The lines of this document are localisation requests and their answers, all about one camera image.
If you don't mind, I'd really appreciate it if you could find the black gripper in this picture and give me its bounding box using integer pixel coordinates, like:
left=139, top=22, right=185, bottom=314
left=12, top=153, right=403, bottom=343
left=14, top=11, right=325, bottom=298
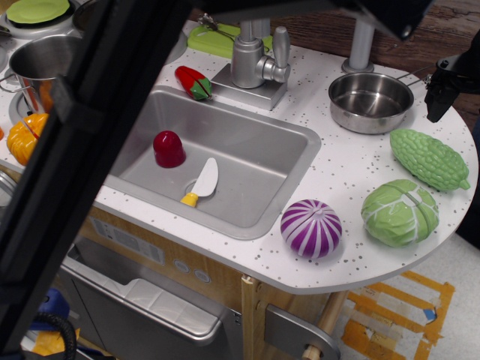
left=424, top=31, right=479, bottom=123

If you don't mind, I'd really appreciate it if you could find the green bumpy toy squash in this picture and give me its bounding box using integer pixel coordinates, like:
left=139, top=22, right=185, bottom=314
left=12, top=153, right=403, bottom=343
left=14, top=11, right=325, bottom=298
left=390, top=129, right=470, bottom=191

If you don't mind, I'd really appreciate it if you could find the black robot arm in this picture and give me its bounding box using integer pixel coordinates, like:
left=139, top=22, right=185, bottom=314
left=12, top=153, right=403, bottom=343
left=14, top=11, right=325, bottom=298
left=1, top=1, right=431, bottom=359

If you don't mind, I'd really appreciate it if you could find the small steel pan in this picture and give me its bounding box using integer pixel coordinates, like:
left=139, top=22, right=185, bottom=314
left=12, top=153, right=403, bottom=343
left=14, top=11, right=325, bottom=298
left=328, top=72, right=427, bottom=135

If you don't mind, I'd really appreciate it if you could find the tall steel pot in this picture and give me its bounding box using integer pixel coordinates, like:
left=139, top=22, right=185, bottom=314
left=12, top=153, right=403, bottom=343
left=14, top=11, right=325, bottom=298
left=1, top=34, right=81, bottom=113

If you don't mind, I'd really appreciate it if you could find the grey support pole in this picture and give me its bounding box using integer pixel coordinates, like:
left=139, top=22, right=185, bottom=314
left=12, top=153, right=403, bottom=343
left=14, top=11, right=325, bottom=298
left=341, top=19, right=375, bottom=74

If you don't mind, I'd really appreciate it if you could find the green toy cabbage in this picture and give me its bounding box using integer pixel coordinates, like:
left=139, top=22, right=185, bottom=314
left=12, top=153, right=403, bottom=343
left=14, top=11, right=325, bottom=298
left=361, top=179, right=440, bottom=248

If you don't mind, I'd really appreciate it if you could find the purple striped toy onion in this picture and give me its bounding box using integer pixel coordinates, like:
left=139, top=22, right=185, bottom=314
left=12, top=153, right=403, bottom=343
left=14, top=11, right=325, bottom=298
left=280, top=199, right=343, bottom=259

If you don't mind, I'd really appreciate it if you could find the silver toy faucet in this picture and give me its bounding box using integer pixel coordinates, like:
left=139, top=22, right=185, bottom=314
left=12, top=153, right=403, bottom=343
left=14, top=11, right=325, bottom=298
left=212, top=18, right=290, bottom=110

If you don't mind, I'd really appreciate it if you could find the green cutting board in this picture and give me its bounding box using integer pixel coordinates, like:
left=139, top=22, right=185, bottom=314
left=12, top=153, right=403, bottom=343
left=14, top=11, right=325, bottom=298
left=187, top=22, right=274, bottom=59

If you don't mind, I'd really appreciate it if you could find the red toy chili pepper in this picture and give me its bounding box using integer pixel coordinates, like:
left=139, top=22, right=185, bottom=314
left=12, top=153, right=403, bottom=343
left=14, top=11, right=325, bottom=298
left=175, top=66, right=212, bottom=101

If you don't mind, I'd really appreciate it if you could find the metal whisk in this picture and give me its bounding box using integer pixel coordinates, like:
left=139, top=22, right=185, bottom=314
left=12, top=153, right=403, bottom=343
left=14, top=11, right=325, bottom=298
left=197, top=13, right=236, bottom=41

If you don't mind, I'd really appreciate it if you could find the white yellow toy knife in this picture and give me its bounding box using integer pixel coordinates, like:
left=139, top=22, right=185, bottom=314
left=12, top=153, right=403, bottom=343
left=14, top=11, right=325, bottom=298
left=180, top=157, right=219, bottom=207

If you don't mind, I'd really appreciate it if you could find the grey toy sink basin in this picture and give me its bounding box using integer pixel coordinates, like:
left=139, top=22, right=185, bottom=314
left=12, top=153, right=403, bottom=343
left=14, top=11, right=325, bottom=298
left=105, top=85, right=321, bottom=240

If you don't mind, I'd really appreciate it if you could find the wooden toy kitchen cabinet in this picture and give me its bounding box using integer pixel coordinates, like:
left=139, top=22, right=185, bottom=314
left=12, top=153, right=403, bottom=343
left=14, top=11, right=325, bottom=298
left=79, top=207, right=349, bottom=359

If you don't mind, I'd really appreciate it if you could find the red toy cup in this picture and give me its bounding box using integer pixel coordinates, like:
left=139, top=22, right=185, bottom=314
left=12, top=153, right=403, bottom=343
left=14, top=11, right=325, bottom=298
left=153, top=130, right=186, bottom=168

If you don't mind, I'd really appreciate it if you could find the silver toy dishwasher door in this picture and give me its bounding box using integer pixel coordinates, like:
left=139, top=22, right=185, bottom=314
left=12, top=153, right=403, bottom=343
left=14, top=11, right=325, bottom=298
left=58, top=236, right=243, bottom=359

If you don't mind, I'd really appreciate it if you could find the orange toy pumpkin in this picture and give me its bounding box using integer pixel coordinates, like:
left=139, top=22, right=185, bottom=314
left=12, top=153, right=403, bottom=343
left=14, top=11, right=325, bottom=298
left=7, top=113, right=49, bottom=166

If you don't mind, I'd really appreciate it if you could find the green toy plate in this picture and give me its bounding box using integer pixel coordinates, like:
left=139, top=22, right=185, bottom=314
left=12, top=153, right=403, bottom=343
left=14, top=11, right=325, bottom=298
left=6, top=0, right=70, bottom=25

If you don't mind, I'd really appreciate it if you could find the black corrugated cable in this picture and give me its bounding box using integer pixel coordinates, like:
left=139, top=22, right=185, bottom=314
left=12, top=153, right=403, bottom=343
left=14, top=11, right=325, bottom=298
left=31, top=311, right=78, bottom=360

